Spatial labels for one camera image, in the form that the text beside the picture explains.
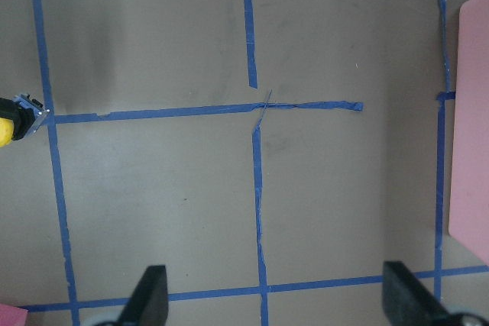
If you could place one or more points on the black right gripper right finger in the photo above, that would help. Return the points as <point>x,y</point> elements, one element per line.
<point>407,302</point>

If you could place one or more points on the yellow push button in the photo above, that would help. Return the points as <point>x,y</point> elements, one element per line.
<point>21,116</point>

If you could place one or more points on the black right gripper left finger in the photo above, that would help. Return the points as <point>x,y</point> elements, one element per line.
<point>148,304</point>

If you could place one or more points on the green cube near bin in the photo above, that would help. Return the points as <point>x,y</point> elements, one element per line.
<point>12,316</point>

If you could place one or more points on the pink plastic bin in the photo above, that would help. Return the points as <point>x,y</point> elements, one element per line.
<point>468,216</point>

